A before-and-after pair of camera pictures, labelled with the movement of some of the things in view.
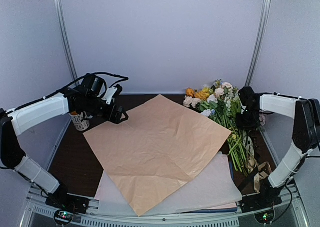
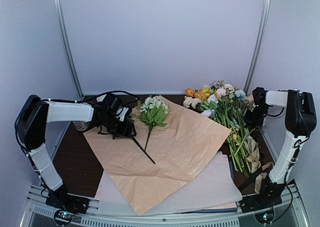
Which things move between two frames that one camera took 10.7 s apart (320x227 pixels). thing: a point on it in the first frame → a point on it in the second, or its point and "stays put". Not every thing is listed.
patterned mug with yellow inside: [80, 120] stays put
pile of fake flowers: [222, 102] stays put
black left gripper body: [92, 107] → [113, 127]
